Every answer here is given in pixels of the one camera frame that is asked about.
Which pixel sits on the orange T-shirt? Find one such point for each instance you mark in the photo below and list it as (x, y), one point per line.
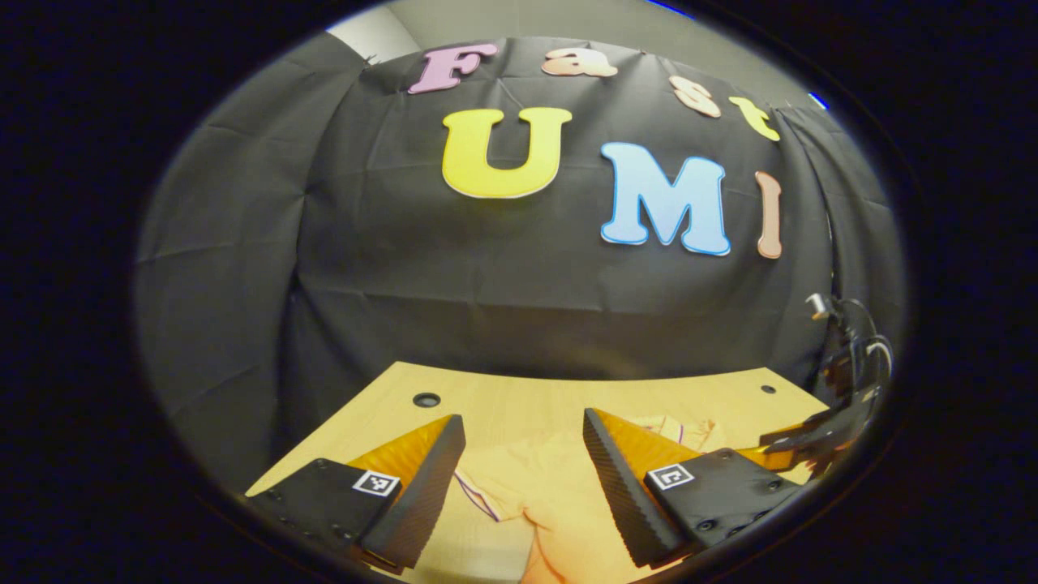
(551, 487)

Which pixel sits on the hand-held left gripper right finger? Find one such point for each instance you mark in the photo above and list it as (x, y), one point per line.
(620, 487)

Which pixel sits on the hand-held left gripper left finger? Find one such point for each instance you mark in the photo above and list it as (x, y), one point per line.
(430, 487)

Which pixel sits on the black backdrop cloth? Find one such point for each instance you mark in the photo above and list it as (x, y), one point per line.
(405, 268)

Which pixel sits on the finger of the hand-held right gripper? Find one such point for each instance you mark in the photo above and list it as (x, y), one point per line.
(819, 434)

